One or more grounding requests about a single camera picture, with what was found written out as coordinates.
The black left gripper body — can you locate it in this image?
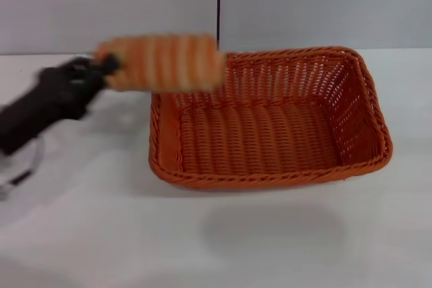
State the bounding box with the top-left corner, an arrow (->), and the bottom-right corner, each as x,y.
36,55 -> 109,121

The grey black arm cable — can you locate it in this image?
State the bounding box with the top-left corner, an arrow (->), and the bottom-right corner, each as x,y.
0,135 -> 46,202

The orange woven rectangular basket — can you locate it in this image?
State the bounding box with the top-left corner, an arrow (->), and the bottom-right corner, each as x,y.
147,45 -> 394,192

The orange white striped bread roll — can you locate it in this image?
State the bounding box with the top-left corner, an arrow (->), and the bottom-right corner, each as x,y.
95,32 -> 227,94

